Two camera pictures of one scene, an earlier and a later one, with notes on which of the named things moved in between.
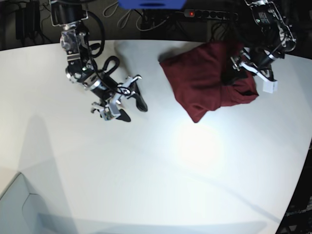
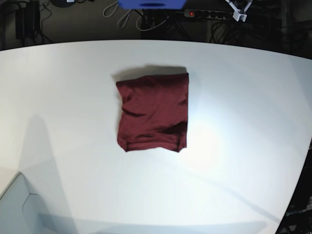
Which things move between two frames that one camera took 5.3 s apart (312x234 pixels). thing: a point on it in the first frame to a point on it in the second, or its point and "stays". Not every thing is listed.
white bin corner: x=22 y=212 stays
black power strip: x=213 y=14 stays
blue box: x=152 y=4 stays
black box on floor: x=28 y=20 stays
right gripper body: x=256 y=61 to x=240 y=6
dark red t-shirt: x=206 y=80 to x=152 y=112
